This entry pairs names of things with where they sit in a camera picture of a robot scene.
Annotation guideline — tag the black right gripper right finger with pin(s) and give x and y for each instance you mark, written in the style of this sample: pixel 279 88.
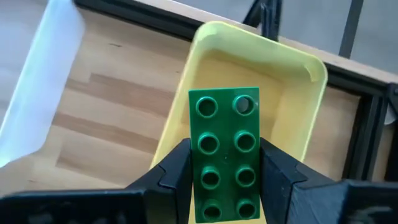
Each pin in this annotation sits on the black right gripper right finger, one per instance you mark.
pixel 280 193

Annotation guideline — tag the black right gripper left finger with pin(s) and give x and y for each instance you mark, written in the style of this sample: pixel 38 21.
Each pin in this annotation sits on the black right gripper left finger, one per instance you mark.
pixel 168 193

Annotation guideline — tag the green eight-stud block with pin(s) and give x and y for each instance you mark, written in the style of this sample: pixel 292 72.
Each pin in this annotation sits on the green eight-stud block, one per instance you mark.
pixel 225 155

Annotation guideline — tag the yellow plastic bin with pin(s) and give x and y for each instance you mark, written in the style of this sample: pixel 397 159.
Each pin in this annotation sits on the yellow plastic bin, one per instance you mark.
pixel 248 62

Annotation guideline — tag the clear plastic bin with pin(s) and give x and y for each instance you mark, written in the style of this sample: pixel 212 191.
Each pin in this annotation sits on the clear plastic bin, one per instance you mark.
pixel 40 77

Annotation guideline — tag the black upright frame post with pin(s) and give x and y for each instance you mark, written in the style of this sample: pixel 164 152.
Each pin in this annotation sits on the black upright frame post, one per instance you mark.
pixel 269 21

